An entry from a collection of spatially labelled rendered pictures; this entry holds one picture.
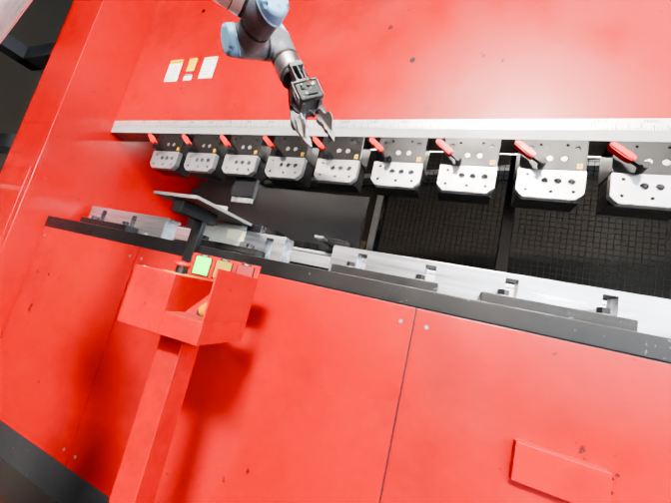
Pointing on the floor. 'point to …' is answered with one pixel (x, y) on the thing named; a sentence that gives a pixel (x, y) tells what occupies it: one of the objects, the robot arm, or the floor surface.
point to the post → (506, 223)
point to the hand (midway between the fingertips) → (321, 142)
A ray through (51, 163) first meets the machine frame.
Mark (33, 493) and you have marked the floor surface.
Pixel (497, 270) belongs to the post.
